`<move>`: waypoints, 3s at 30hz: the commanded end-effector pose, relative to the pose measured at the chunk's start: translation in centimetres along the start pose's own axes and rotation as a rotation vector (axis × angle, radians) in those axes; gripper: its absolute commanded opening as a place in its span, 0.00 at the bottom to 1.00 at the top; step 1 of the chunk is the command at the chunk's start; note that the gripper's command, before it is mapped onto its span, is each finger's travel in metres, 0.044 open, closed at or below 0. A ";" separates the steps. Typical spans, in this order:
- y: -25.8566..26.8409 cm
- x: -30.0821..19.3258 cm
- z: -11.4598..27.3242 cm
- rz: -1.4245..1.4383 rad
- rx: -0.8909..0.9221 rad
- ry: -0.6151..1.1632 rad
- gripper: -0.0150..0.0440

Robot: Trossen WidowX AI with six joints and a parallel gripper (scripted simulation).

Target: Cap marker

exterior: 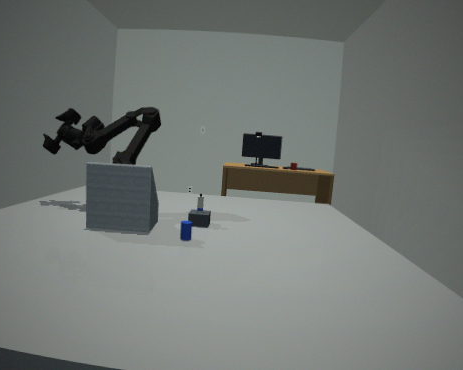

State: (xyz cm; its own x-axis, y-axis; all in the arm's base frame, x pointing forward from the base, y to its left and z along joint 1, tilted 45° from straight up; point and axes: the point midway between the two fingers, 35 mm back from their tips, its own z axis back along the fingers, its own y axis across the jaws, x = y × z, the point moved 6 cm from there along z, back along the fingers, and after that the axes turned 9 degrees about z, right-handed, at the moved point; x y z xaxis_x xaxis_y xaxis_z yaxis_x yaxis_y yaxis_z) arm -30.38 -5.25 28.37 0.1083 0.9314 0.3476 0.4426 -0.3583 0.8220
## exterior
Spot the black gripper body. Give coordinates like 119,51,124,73
43,108,81,155

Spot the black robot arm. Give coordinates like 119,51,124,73
62,107,161,165

